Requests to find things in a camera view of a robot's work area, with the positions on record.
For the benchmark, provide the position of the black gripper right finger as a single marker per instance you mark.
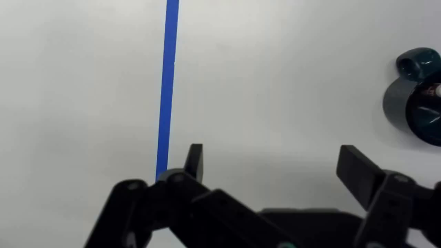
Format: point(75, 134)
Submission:
point(395, 203)

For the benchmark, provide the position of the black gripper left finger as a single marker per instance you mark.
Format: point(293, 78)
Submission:
point(178, 202)

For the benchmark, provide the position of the dark green enamel mug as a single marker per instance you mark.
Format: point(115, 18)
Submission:
point(413, 102)

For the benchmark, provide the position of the blue tape line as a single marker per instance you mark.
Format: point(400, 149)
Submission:
point(167, 84)

